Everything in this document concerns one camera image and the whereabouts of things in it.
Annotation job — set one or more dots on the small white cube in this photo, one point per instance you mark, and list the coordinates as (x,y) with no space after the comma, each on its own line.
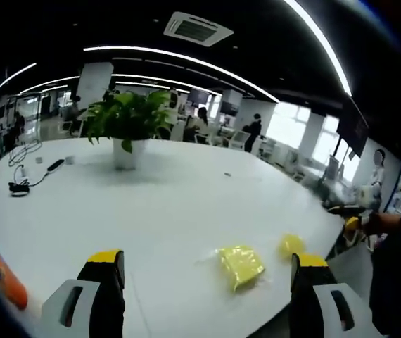
(69,160)

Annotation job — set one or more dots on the green potted plant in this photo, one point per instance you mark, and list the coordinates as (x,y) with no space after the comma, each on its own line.
(130,114)

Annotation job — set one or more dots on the black power strip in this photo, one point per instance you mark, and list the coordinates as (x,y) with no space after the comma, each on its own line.
(55,165)

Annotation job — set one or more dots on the white plant pot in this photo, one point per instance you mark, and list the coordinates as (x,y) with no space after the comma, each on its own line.
(127,154)

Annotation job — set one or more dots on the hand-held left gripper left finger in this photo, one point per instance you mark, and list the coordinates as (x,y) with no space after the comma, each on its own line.
(95,299)

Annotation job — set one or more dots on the white office chair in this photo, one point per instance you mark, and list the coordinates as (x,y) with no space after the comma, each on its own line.
(239,139)

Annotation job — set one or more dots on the white charger adapter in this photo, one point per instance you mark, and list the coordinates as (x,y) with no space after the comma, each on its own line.
(22,172)

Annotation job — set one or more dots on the small yellow silicone block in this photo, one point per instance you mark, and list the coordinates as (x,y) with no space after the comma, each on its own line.
(291,244)

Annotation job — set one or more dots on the orange object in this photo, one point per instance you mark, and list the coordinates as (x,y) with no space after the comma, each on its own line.
(7,274)

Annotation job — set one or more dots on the wall-mounted dark screen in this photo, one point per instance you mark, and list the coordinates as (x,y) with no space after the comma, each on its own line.
(352,131)

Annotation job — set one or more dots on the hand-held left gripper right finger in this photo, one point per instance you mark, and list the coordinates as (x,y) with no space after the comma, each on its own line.
(320,299)

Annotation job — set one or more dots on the ceiling air conditioner vent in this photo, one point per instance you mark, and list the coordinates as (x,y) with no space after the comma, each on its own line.
(197,29)

